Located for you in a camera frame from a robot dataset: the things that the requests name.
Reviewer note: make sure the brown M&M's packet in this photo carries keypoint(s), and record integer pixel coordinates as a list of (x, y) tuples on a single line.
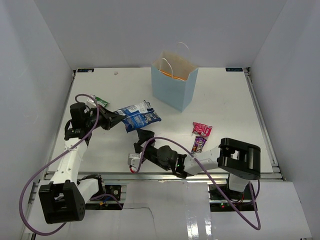
[(198, 144)]

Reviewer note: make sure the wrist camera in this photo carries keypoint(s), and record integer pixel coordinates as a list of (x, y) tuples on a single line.
[(134, 162), (90, 103)]

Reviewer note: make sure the right blue table label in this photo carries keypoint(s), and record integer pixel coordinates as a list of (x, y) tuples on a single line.
[(234, 69)]

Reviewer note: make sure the light blue paper bag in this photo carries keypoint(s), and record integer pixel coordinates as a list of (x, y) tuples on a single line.
[(176, 93)]

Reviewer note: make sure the left blue table label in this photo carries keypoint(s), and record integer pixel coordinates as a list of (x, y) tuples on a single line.
[(85, 70)]

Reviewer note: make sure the aluminium front rail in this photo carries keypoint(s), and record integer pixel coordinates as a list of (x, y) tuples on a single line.
[(149, 176)]

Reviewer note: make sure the blue table label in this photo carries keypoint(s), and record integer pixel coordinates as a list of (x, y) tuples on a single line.
[(85, 70), (234, 69)]

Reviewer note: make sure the pink candy packet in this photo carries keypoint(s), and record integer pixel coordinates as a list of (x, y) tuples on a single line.
[(201, 129)]

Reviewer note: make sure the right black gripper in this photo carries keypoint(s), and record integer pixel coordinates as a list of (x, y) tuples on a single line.
[(144, 135)]

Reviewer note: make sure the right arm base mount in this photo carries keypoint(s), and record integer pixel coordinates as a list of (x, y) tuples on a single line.
[(234, 196)]

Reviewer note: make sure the green snack bag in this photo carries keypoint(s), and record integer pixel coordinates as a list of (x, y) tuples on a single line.
[(99, 101)]

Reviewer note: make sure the orange potato chip bag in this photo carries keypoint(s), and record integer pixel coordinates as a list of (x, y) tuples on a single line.
[(172, 76)]

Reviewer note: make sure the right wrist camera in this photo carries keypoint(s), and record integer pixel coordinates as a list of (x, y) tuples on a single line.
[(134, 162)]

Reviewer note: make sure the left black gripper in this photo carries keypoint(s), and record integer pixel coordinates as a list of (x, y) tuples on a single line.
[(110, 119)]

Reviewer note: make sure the blue snack bag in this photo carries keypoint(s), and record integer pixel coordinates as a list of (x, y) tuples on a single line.
[(138, 116)]

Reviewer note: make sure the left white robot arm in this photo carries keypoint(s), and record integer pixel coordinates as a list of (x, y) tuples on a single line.
[(64, 198)]

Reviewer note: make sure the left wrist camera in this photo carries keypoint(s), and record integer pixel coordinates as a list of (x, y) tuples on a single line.
[(90, 103)]

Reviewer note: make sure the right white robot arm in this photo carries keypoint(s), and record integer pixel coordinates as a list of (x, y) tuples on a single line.
[(241, 160)]

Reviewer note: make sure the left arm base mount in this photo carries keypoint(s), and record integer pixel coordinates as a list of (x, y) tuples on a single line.
[(111, 189)]

